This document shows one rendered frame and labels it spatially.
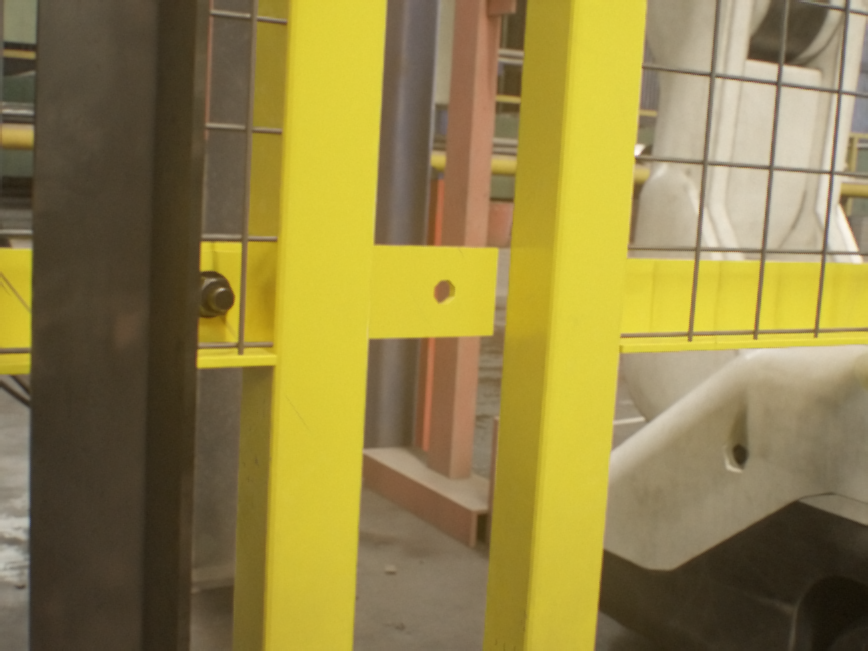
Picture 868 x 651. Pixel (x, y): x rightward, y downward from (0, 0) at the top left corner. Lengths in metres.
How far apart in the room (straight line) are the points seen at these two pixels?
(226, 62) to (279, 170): 0.78
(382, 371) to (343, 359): 1.27
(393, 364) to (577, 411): 1.20
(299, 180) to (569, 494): 0.24
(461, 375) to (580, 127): 1.04
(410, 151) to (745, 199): 0.64
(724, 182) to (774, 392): 0.38
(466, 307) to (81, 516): 0.34
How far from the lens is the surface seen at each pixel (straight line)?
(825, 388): 0.95
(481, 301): 0.68
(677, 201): 1.30
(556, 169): 0.65
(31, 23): 6.62
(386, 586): 1.41
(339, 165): 0.57
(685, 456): 1.06
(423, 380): 1.94
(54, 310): 0.38
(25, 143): 3.80
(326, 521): 0.60
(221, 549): 1.42
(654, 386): 1.32
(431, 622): 1.31
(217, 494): 1.40
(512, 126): 11.29
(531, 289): 0.66
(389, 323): 0.65
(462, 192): 1.64
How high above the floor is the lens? 0.49
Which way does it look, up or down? 8 degrees down
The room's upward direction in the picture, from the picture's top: 3 degrees clockwise
